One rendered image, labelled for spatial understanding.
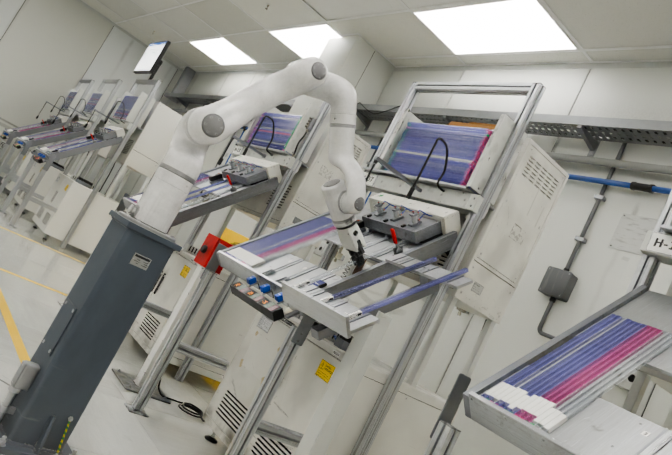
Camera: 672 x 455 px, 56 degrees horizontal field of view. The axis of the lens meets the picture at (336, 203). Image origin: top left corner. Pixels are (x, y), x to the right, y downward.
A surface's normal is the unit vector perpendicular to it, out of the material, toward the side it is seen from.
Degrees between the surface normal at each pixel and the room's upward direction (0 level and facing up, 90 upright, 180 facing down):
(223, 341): 90
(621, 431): 45
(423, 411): 90
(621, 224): 90
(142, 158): 90
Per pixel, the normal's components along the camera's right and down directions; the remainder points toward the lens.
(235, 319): 0.55, 0.16
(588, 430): -0.16, -0.94
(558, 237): -0.70, -0.45
